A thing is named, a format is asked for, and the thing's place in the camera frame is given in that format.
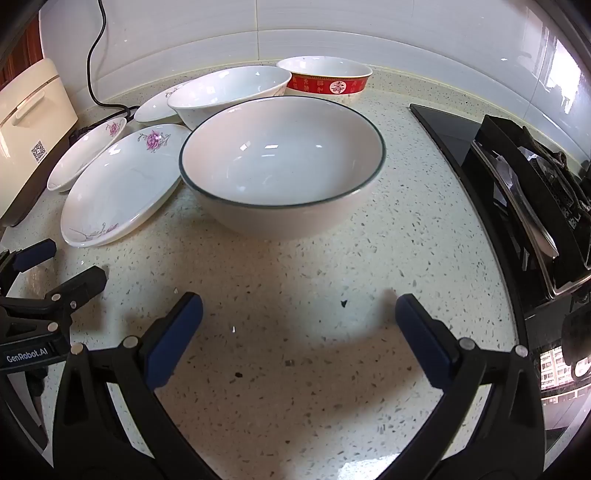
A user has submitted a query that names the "white bowl with dark rim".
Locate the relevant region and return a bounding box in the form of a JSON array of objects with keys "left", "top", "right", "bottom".
[{"left": 178, "top": 96, "right": 387, "bottom": 241}]

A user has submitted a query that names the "small white floral plate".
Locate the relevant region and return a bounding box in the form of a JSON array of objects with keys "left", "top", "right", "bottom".
[
  {"left": 134, "top": 79, "right": 204, "bottom": 124},
  {"left": 47, "top": 117, "right": 128, "bottom": 193}
]

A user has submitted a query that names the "steel stove drip tray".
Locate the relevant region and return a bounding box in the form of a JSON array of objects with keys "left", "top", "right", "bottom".
[{"left": 472, "top": 141, "right": 580, "bottom": 296}]

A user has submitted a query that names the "cream rice cooker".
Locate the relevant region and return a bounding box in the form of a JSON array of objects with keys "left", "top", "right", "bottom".
[{"left": 0, "top": 58, "right": 79, "bottom": 228}]

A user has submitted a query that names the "large white floral plate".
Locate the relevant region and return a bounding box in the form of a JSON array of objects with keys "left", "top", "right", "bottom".
[{"left": 60, "top": 123, "right": 194, "bottom": 248}]

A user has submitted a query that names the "black stove pan support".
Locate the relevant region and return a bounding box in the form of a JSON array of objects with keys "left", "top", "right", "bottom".
[{"left": 471, "top": 114, "right": 591, "bottom": 301}]

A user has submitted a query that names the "black power cable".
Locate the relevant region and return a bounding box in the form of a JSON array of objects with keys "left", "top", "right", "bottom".
[{"left": 68, "top": 0, "right": 139, "bottom": 144}]

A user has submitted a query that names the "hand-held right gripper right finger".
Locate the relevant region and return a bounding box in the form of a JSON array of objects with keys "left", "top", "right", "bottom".
[{"left": 369, "top": 294, "right": 548, "bottom": 480}]

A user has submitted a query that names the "white bowl with floral print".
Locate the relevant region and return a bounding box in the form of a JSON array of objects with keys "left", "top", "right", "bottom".
[{"left": 167, "top": 65, "right": 293, "bottom": 131}]

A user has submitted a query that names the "red and white bowl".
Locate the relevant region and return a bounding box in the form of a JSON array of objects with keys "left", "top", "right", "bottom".
[{"left": 276, "top": 56, "right": 374, "bottom": 97}]

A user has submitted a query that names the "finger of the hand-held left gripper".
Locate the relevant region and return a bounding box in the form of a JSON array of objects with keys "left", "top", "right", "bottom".
[
  {"left": 0, "top": 265, "right": 108, "bottom": 342},
  {"left": 0, "top": 239, "right": 57, "bottom": 296}
]

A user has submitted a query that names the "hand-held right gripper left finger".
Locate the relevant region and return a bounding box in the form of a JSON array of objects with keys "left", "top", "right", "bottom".
[{"left": 52, "top": 292, "right": 218, "bottom": 480}]

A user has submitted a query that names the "black glass gas stove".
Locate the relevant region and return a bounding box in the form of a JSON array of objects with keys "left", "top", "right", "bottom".
[{"left": 409, "top": 102, "right": 591, "bottom": 416}]

